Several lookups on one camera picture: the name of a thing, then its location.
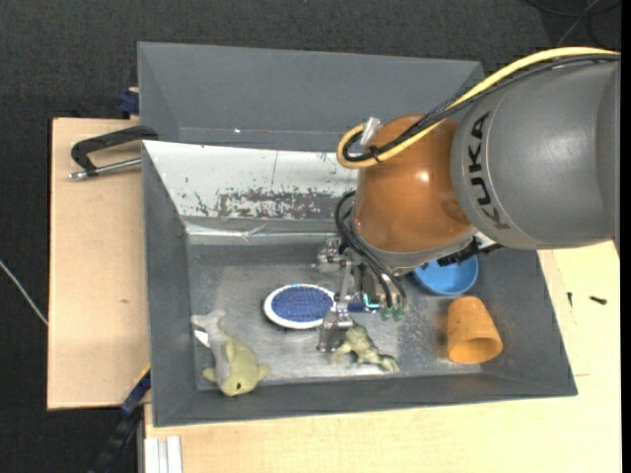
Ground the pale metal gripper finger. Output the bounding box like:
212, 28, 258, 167
315, 308, 356, 355
312, 237, 355, 273

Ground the small green toy animal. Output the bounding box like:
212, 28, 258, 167
333, 324, 401, 374

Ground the blue oval white-rimmed dish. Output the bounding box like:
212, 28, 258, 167
261, 283, 339, 331

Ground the blue bowl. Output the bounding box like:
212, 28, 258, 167
412, 252, 481, 297

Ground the green and grey toy dolphin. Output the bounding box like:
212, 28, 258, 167
190, 308, 272, 398

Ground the orange cup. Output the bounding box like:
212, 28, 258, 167
445, 295, 505, 366

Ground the grey metal bin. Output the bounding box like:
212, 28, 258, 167
135, 40, 580, 429

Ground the pale cardboard board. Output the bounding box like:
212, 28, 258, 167
46, 116, 152, 411

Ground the black cylinder on white bracket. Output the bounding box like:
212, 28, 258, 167
433, 236, 505, 269

